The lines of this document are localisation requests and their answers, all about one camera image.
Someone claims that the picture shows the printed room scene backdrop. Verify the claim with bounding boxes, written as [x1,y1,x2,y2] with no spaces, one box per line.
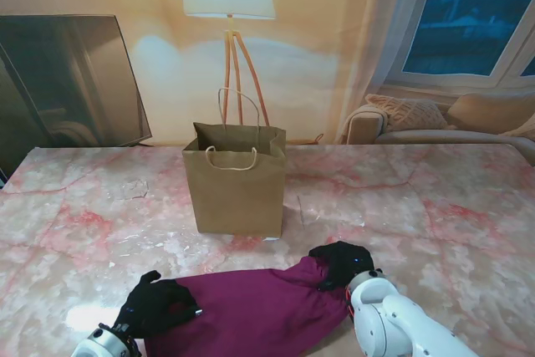
[0,0,535,150]

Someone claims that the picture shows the clear plastic film scrap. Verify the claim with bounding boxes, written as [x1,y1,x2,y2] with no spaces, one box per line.
[109,179,150,202]

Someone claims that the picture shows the magenta shorts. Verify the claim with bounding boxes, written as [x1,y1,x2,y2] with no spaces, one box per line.
[143,256,350,357]

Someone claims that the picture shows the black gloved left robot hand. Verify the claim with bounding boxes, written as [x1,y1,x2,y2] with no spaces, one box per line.
[112,270,205,339]

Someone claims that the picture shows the kraft paper bag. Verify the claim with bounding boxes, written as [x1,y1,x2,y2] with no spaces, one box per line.
[181,87,288,239]

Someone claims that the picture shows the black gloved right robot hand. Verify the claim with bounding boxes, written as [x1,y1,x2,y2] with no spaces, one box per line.
[308,241,376,293]

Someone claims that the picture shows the dark grey leaning panel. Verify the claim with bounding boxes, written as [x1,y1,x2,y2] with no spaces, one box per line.
[0,14,153,182]

